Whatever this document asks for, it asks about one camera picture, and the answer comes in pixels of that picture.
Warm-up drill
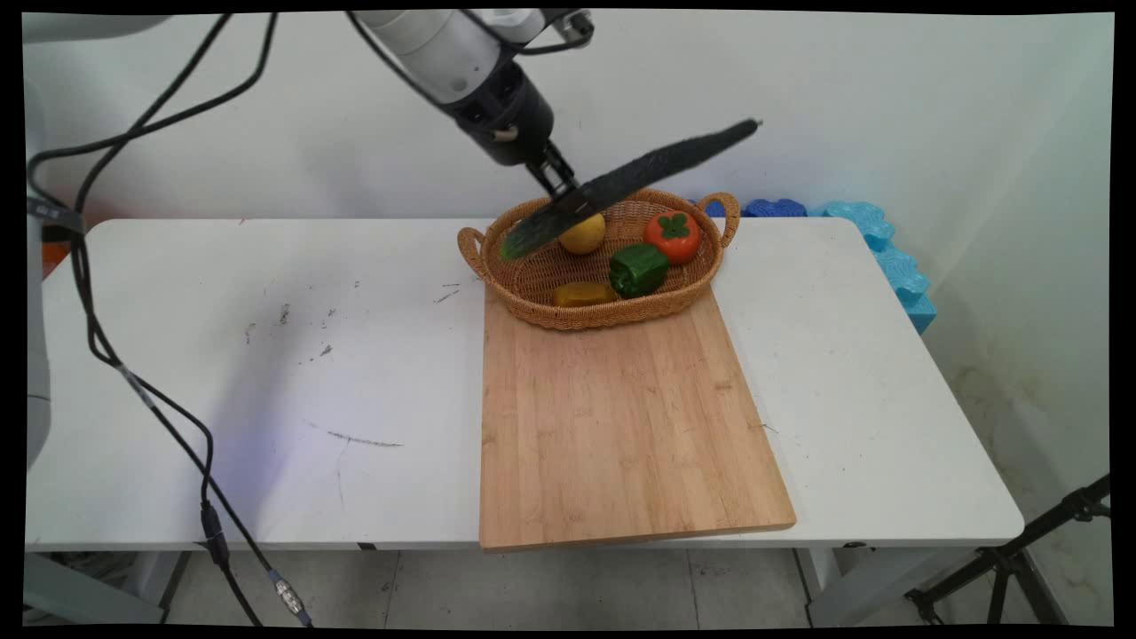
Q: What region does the black cable with silver connector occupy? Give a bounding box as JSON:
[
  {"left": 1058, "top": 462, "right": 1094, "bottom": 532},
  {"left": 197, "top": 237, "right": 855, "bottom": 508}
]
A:
[{"left": 71, "top": 240, "right": 313, "bottom": 627}]

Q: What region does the yellow toy lemon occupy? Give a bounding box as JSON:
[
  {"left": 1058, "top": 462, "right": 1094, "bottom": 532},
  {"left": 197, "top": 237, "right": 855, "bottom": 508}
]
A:
[{"left": 557, "top": 211, "right": 607, "bottom": 256}]

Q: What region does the thin black hanging cable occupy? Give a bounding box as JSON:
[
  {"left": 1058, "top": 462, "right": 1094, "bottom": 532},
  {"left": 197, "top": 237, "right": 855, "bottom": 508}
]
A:
[{"left": 75, "top": 12, "right": 235, "bottom": 209}]

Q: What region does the black tripod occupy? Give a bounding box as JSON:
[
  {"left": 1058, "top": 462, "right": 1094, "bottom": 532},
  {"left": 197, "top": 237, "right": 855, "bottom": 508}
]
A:
[{"left": 903, "top": 475, "right": 1112, "bottom": 627}]

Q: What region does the white table leg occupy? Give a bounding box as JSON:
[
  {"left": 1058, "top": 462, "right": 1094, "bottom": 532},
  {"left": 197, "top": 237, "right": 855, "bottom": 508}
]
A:
[
  {"left": 803, "top": 546, "right": 977, "bottom": 627},
  {"left": 25, "top": 552, "right": 170, "bottom": 625}
]

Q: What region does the yellow-orange toy vegetable chunk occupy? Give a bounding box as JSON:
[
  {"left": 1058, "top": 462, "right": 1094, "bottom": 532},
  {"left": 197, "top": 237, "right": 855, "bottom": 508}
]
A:
[{"left": 553, "top": 281, "right": 618, "bottom": 309}]

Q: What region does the dark blue foam piece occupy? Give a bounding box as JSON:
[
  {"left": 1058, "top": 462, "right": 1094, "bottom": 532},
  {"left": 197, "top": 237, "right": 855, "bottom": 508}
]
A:
[{"left": 701, "top": 198, "right": 809, "bottom": 219}]

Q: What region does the red toy persimmon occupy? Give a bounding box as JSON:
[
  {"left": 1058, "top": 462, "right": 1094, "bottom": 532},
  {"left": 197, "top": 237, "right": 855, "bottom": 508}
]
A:
[{"left": 643, "top": 210, "right": 702, "bottom": 265}]

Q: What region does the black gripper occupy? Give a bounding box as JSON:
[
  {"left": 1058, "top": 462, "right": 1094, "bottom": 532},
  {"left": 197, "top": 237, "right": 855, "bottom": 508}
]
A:
[{"left": 441, "top": 64, "right": 585, "bottom": 201}]

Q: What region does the light blue foam piece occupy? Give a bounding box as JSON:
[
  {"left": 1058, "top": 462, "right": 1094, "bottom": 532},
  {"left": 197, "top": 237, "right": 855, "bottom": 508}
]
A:
[{"left": 809, "top": 201, "right": 938, "bottom": 335}]

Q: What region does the woven wicker basket with handles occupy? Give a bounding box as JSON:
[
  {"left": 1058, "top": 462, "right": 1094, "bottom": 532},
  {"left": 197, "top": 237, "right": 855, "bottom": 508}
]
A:
[{"left": 457, "top": 188, "right": 741, "bottom": 332}]

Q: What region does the dark green toy cucumber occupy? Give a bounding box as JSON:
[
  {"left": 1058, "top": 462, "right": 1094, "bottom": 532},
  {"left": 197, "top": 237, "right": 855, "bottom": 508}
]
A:
[{"left": 500, "top": 118, "right": 762, "bottom": 261}]

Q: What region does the green toy bell pepper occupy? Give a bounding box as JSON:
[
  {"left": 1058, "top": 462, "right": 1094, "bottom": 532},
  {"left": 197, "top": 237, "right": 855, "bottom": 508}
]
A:
[{"left": 609, "top": 244, "right": 670, "bottom": 299}]

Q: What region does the wooden cutting board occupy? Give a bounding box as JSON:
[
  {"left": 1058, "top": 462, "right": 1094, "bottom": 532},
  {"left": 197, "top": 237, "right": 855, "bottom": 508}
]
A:
[{"left": 478, "top": 284, "right": 797, "bottom": 553}]

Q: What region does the thick black hanging cable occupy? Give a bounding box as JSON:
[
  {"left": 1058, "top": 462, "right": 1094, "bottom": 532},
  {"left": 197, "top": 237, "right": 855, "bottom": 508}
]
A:
[{"left": 27, "top": 12, "right": 280, "bottom": 209}]

